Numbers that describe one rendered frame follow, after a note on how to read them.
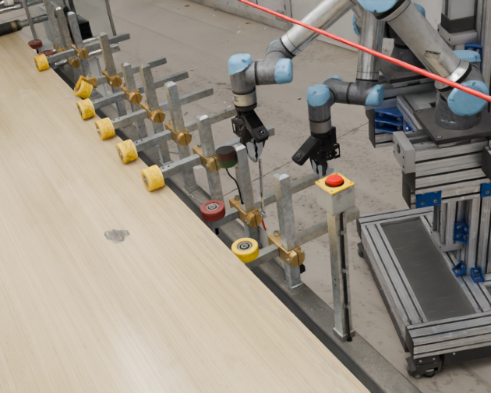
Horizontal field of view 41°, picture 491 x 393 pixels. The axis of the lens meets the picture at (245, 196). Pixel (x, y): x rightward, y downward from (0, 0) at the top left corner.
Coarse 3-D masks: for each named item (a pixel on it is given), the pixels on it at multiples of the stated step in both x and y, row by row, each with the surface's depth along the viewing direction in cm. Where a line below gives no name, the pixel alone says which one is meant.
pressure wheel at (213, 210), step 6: (204, 204) 216; (210, 204) 214; (216, 204) 215; (222, 204) 214; (204, 210) 213; (210, 210) 213; (216, 210) 212; (222, 210) 212; (204, 216) 213; (210, 216) 211; (216, 216) 212; (222, 216) 213; (216, 228) 218; (216, 234) 220
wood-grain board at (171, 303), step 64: (0, 64) 360; (0, 128) 289; (64, 128) 280; (0, 192) 241; (64, 192) 235; (128, 192) 230; (0, 256) 207; (64, 256) 203; (128, 256) 198; (192, 256) 194; (0, 320) 181; (64, 320) 178; (128, 320) 174; (192, 320) 171; (256, 320) 168; (0, 384) 161; (64, 384) 158; (128, 384) 156; (192, 384) 153; (256, 384) 151; (320, 384) 149
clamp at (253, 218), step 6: (234, 198) 223; (234, 204) 220; (240, 204) 219; (240, 210) 217; (258, 210) 216; (240, 216) 219; (246, 216) 215; (252, 216) 213; (258, 216) 215; (246, 222) 214; (252, 222) 214; (258, 222) 216
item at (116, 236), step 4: (104, 232) 209; (108, 232) 209; (112, 232) 208; (116, 232) 207; (120, 232) 208; (124, 232) 208; (128, 232) 208; (108, 236) 206; (112, 236) 206; (116, 236) 205; (120, 236) 205; (124, 236) 207; (112, 240) 206; (116, 240) 205; (120, 240) 205; (124, 240) 205
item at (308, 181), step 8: (304, 176) 231; (312, 176) 230; (296, 184) 227; (304, 184) 228; (312, 184) 230; (272, 192) 225; (296, 192) 228; (256, 200) 222; (264, 200) 222; (272, 200) 224; (232, 208) 220; (224, 216) 217; (232, 216) 218; (208, 224) 218; (216, 224) 216; (224, 224) 218
